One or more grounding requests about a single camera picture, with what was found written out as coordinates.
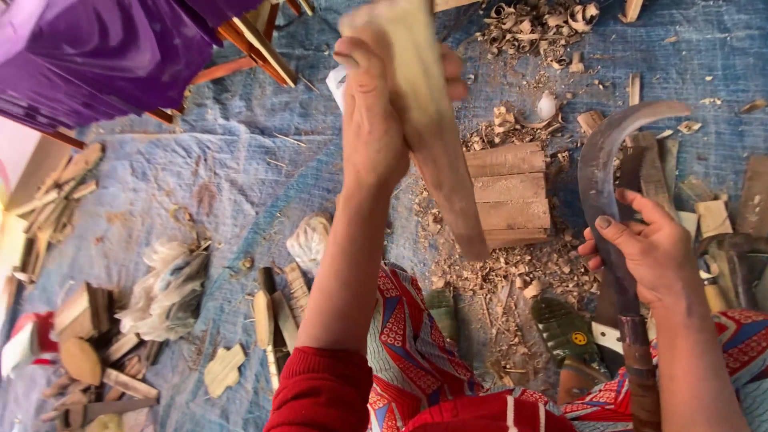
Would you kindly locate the person's right hand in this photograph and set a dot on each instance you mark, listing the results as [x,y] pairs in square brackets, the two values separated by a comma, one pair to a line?
[657,258]

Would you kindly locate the person's left hand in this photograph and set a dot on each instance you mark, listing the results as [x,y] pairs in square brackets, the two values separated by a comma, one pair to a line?
[369,132]

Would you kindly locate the long pale wooden plank piece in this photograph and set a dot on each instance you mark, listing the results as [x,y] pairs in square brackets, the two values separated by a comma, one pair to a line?
[438,156]

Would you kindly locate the white plastic scrap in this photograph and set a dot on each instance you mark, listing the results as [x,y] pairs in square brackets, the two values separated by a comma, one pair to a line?
[336,87]

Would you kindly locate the row of dark wood boards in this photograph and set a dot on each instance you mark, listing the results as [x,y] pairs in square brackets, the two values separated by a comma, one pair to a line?
[708,198]

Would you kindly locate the heap of hand tools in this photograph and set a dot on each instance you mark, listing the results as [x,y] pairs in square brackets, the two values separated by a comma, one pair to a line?
[735,270]

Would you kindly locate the green rubber sandal yellow dot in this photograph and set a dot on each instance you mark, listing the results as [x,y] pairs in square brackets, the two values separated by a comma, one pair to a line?
[567,336]

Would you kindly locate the small white plastic bag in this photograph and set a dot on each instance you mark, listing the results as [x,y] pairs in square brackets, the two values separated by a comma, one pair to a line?
[309,243]

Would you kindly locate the heap of fine wood chips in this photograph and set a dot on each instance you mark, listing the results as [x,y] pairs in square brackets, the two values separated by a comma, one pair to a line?
[528,270]

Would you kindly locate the ridged wooden chopping block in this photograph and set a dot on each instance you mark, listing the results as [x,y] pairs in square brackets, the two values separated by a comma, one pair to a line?
[510,198]

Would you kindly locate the blue woven tarp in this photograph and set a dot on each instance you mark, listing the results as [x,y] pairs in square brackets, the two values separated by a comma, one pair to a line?
[198,180]

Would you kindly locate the small white shell-like object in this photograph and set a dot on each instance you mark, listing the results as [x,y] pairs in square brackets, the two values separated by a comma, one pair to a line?
[546,106]

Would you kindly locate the heap of curled wood shavings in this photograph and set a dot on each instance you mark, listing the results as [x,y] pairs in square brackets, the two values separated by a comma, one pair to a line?
[534,30]

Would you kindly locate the plain green rubber sandal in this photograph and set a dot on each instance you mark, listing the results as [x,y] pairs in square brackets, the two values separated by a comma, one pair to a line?
[443,312]

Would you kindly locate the group of upright wood slats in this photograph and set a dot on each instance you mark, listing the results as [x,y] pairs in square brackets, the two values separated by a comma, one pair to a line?
[279,318]

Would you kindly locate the patterned red blue wrap skirt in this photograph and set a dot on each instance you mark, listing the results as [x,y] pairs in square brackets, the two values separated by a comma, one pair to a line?
[414,348]

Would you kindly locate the crumpled white grey plastic bag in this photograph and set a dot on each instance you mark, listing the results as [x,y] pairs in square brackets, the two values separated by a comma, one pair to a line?
[165,294]

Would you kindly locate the red knit sweater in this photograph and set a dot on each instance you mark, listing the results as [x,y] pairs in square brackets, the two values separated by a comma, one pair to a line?
[336,396]

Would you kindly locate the purple cloth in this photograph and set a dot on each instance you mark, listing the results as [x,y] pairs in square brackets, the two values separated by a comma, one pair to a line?
[102,54]

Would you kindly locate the flat pale wood cutout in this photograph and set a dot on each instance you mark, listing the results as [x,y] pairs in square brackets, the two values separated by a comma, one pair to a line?
[224,371]

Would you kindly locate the pile of thin wood offcuts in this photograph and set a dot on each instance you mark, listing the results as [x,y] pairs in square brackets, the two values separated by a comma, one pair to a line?
[54,204]

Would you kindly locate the pile of carved wood blanks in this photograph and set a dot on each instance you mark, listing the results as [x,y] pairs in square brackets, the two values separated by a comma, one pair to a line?
[96,360]

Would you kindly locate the red and white container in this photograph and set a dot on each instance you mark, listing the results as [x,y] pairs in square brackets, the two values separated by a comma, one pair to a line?
[30,342]

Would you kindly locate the reddish wooden frame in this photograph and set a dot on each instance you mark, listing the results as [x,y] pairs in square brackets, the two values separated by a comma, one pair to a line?
[255,45]

